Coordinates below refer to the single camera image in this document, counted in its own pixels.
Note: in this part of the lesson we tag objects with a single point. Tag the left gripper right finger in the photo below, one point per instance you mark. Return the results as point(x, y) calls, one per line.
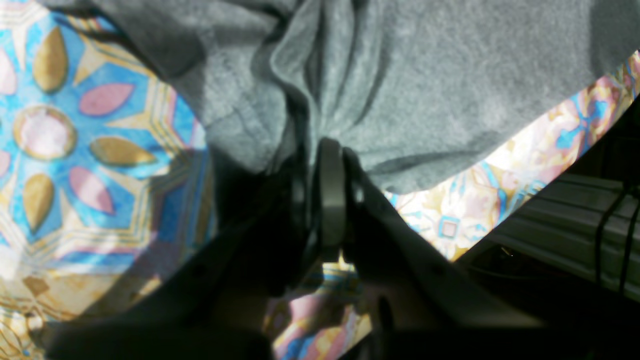
point(421, 306)

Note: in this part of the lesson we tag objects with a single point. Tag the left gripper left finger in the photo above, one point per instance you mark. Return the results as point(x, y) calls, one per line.
point(213, 307)

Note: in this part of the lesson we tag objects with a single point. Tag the grey T-shirt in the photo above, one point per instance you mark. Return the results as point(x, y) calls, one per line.
point(420, 89)

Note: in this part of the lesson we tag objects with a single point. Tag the patterned tile tablecloth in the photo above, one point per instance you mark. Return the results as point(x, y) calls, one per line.
point(105, 174)

